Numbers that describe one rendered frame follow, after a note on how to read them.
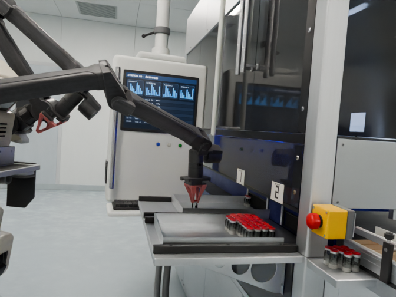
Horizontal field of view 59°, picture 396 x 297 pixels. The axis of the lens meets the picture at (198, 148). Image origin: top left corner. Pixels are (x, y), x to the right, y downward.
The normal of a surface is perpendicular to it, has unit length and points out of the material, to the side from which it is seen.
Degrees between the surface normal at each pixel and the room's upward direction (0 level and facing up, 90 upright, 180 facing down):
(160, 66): 90
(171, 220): 90
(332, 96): 90
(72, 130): 90
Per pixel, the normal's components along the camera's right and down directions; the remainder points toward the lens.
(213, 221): 0.21, 0.07
